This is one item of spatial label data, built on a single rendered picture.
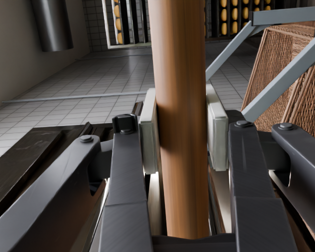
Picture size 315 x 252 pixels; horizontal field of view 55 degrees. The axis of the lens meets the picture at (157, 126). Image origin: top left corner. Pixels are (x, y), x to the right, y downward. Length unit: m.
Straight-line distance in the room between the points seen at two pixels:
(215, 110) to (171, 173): 0.05
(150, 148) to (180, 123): 0.03
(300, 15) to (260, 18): 0.12
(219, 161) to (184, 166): 0.03
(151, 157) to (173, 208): 0.06
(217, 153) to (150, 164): 0.03
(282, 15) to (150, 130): 0.93
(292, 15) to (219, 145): 0.93
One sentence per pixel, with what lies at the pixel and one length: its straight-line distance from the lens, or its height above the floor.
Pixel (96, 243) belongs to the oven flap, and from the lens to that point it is 0.76.
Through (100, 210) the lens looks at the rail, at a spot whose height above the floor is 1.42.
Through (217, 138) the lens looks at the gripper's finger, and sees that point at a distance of 0.15.
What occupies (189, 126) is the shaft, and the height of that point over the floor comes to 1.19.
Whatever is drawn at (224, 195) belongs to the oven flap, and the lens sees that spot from 1.15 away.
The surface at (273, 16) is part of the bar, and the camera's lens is 1.05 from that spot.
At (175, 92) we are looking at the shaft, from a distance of 0.17.
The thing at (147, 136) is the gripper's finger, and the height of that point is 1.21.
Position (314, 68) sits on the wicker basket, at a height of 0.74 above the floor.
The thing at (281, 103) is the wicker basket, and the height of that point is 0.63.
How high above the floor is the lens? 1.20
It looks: 4 degrees up
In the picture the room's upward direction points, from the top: 93 degrees counter-clockwise
